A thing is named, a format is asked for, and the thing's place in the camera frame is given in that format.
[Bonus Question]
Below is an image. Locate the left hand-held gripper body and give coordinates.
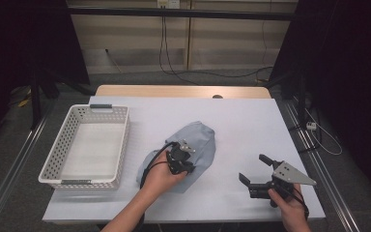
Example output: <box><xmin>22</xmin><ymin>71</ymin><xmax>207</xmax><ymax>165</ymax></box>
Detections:
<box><xmin>165</xmin><ymin>138</ymin><xmax>197</xmax><ymax>170</ymax></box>

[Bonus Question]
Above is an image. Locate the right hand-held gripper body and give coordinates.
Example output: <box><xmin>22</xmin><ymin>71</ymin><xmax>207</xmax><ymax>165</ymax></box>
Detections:
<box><xmin>248</xmin><ymin>159</ymin><xmax>317</xmax><ymax>209</ymax></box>

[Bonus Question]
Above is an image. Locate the light blue tank top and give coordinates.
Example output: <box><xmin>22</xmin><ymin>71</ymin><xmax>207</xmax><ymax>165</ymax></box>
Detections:
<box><xmin>135</xmin><ymin>120</ymin><xmax>217</xmax><ymax>194</ymax></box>

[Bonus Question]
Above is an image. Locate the white perforated plastic basket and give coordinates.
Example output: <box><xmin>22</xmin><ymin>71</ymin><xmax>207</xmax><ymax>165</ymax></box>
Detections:
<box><xmin>38</xmin><ymin>103</ymin><xmax>131</xmax><ymax>191</ymax></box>

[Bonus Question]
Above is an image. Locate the person's left hand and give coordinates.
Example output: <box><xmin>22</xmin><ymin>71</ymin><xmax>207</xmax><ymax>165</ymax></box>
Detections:
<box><xmin>140</xmin><ymin>150</ymin><xmax>189</xmax><ymax>198</ymax></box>

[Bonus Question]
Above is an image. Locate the person's right hand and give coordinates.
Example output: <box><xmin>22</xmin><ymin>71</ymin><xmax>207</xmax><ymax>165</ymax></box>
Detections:
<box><xmin>268</xmin><ymin>184</ymin><xmax>310</xmax><ymax>227</ymax></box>

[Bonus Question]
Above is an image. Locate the wooden table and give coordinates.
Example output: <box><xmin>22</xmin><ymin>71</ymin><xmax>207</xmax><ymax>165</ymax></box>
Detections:
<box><xmin>95</xmin><ymin>84</ymin><xmax>272</xmax><ymax>100</ymax></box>

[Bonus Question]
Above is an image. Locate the black curtain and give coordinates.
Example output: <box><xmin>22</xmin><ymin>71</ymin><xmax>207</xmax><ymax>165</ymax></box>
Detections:
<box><xmin>0</xmin><ymin>0</ymin><xmax>91</xmax><ymax>149</ymax></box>
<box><xmin>268</xmin><ymin>0</ymin><xmax>371</xmax><ymax>207</ymax></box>

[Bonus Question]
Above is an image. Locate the black horizontal bar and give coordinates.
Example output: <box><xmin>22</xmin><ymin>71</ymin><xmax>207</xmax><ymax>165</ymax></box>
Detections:
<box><xmin>67</xmin><ymin>7</ymin><xmax>300</xmax><ymax>22</ymax></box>

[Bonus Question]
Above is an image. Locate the left hand-held gripper black cable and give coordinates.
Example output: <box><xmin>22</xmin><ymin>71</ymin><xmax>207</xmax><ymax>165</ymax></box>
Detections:
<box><xmin>138</xmin><ymin>140</ymin><xmax>179</xmax><ymax>232</ymax></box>

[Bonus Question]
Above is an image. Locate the hand-held gripper black cable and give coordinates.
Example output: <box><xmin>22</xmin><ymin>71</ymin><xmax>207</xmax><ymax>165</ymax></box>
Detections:
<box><xmin>138</xmin><ymin>140</ymin><xmax>179</xmax><ymax>232</ymax></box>
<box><xmin>283</xmin><ymin>185</ymin><xmax>311</xmax><ymax>221</ymax></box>

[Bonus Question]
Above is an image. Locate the right hand-held gripper black cable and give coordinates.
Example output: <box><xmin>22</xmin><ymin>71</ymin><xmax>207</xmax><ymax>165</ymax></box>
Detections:
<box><xmin>283</xmin><ymin>185</ymin><xmax>311</xmax><ymax>221</ymax></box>

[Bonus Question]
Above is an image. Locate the metal floor rail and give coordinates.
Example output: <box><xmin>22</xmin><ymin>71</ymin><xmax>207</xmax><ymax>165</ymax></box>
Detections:
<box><xmin>283</xmin><ymin>100</ymin><xmax>362</xmax><ymax>232</ymax></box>
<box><xmin>0</xmin><ymin>104</ymin><xmax>56</xmax><ymax>232</ymax></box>

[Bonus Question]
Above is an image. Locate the thin white cable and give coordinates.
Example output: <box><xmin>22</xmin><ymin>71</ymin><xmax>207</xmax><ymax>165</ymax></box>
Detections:
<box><xmin>303</xmin><ymin>107</ymin><xmax>344</xmax><ymax>157</ymax></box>

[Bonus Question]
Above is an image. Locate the black power cable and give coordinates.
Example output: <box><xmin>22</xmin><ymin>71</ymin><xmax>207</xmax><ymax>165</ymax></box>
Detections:
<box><xmin>163</xmin><ymin>14</ymin><xmax>274</xmax><ymax>79</ymax></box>
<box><xmin>158</xmin><ymin>14</ymin><xmax>202</xmax><ymax>86</ymax></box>

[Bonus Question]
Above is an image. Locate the white wall socket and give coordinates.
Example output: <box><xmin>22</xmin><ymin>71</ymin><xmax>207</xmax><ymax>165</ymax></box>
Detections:
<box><xmin>157</xmin><ymin>0</ymin><xmax>182</xmax><ymax>10</ymax></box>

